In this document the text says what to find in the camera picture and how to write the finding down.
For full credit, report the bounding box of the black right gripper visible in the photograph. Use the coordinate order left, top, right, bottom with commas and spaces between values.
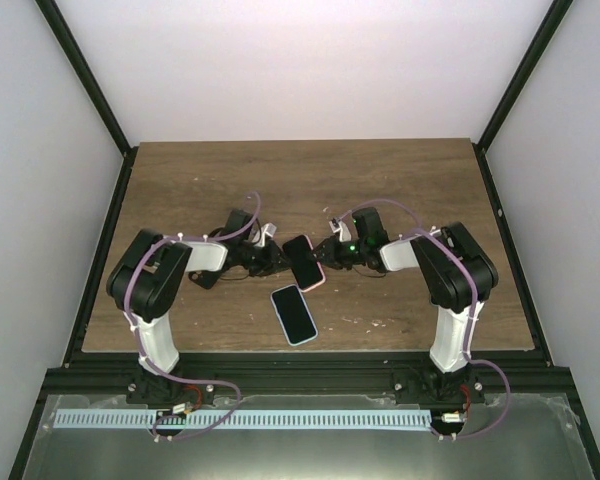
306, 236, 367, 272

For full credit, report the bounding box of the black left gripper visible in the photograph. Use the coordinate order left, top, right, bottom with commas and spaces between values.
238, 240, 294, 277

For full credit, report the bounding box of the pink phone case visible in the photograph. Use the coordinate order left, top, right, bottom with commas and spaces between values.
282, 233, 327, 294

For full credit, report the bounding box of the light blue phone case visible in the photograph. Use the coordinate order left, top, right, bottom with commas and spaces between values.
270, 283, 319, 347

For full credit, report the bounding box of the purple-edged smartphone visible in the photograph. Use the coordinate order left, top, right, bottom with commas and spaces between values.
272, 285, 316, 344

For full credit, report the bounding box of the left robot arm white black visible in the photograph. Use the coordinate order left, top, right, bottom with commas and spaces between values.
106, 209, 290, 404

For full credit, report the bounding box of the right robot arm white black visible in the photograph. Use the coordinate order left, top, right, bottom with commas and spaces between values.
308, 206, 499, 403

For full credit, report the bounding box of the black phone case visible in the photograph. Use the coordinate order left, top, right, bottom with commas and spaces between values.
187, 271, 222, 290

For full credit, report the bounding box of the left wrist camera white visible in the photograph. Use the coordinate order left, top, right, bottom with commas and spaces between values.
252, 223, 277, 248

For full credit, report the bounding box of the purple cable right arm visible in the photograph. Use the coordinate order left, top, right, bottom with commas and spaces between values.
332, 198, 511, 441

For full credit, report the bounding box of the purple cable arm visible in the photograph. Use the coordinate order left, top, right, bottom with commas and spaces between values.
332, 198, 511, 441
122, 191, 244, 444

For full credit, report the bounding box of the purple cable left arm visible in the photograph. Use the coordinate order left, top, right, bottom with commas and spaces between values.
122, 191, 244, 444

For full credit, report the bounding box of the light blue slotted cable duct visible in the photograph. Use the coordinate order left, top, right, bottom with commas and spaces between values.
53, 409, 432, 431

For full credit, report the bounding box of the metal base plate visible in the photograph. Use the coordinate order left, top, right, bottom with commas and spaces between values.
24, 394, 593, 479

